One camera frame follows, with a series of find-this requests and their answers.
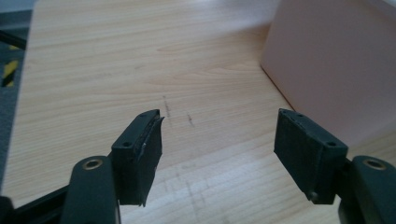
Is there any pale pink box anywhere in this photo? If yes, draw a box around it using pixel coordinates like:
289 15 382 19
260 0 396 147

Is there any yellow black floor tape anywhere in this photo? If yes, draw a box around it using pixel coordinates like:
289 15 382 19
1 59 20 89

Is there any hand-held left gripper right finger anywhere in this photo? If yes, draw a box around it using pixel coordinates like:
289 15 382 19
274 107 349 205

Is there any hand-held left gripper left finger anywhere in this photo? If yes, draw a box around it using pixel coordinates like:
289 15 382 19
110 108 165 208

